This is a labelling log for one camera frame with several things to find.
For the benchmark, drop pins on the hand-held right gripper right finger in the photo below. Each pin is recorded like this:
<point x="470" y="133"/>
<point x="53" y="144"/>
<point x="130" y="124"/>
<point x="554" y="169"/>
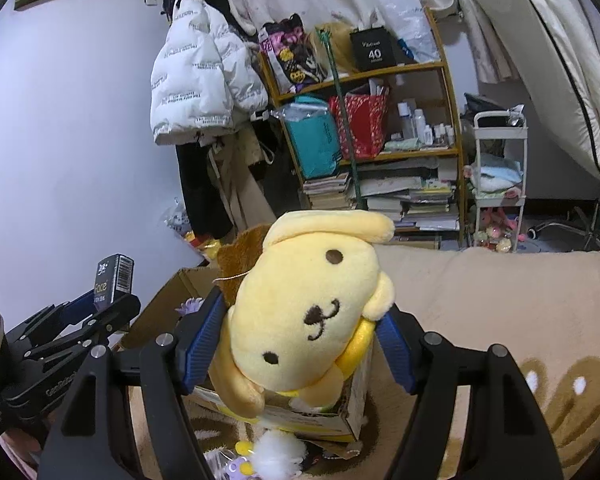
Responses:
<point x="397" y="355"/>

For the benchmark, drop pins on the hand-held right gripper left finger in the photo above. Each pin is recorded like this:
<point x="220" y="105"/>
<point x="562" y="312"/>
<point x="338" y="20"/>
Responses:
<point x="205" y="340"/>

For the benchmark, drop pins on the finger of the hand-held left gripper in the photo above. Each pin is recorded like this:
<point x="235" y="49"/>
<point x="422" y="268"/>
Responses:
<point x="115" y="315"/>
<point x="80" y="307"/>

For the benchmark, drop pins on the small black box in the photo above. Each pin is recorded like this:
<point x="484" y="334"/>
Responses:
<point x="112" y="280"/>

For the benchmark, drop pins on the cardboard box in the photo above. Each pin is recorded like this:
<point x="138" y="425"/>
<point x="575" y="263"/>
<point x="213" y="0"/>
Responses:
<point x="160" y="310"/>

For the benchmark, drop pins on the yellow dog plush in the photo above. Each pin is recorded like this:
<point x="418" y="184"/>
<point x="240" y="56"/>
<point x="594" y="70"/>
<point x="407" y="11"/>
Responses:
<point x="305" y="300"/>

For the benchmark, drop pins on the purple fluffy toy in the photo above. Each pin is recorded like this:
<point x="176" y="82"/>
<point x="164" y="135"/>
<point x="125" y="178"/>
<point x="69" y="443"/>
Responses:
<point x="190" y="306"/>

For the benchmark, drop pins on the clear plastic bag of items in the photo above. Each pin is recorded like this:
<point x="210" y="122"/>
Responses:
<point x="200" y="245"/>

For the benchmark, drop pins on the purple small toy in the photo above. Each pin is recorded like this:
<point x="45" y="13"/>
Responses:
<point x="230" y="470"/>

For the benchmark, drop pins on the white fluffy plush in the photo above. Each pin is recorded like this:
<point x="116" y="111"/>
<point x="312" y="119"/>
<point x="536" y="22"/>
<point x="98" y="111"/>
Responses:
<point x="277" y="455"/>

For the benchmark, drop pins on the black hanging garment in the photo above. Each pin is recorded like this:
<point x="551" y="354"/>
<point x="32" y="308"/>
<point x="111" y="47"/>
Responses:
<point x="200" y="195"/>

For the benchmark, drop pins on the beige hanging trousers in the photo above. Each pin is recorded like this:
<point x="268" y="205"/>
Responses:
<point x="245" y="195"/>

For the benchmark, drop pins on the pile of papers and magazines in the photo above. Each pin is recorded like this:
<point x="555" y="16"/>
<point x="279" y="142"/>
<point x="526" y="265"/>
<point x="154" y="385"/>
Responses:
<point x="410" y="200"/>

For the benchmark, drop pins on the pile of small plush toys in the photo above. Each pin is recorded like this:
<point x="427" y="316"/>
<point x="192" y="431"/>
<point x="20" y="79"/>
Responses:
<point x="497" y="232"/>

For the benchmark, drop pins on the stack of books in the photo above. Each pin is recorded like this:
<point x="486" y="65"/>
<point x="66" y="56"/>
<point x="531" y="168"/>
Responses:
<point x="330" y="192"/>

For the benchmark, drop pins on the black hanging bag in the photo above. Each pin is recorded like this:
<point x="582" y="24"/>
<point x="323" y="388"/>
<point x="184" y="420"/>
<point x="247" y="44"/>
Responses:
<point x="280" y="175"/>

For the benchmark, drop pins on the wooden shelf rack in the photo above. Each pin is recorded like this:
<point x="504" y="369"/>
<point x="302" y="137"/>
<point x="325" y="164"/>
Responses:
<point x="410" y="152"/>

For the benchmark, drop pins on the light blue towel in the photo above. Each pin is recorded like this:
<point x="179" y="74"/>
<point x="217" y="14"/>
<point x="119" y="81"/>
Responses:
<point x="495" y="175"/>

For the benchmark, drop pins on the teal bag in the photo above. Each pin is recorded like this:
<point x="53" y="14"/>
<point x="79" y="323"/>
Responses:
<point x="312" y="145"/>

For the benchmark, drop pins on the red patterned bag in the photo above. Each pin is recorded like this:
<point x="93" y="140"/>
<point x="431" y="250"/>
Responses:
<point x="365" y="125"/>

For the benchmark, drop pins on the row of toiletry bottles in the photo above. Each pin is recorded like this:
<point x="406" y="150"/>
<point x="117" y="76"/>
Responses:
<point x="420" y="122"/>

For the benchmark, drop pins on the green pole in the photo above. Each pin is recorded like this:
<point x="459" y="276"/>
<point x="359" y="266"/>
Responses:
<point x="347" y="125"/>

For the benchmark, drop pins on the white trolley cart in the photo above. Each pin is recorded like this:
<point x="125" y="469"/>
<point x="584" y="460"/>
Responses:
<point x="500" y="119"/>

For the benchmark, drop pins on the white puffer jacket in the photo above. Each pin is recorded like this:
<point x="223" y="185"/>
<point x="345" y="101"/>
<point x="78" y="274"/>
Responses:
<point x="200" y="70"/>

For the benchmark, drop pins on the black bag on cart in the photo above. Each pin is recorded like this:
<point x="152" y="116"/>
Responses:
<point x="482" y="102"/>

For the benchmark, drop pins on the colourful printed bag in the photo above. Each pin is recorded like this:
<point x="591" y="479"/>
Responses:
<point x="290" y="55"/>

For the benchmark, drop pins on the black square box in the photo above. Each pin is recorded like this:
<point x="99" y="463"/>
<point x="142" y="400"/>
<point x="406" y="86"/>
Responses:
<point x="375" y="52"/>

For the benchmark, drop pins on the blond wig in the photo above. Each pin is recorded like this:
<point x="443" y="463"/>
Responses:
<point x="342" y="42"/>

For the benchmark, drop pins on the white plastic bag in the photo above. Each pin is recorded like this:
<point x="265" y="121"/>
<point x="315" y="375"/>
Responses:
<point x="405" y="15"/>

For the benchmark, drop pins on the cream folded mattress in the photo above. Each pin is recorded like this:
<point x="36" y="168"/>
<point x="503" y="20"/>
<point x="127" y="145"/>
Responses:
<point x="555" y="35"/>

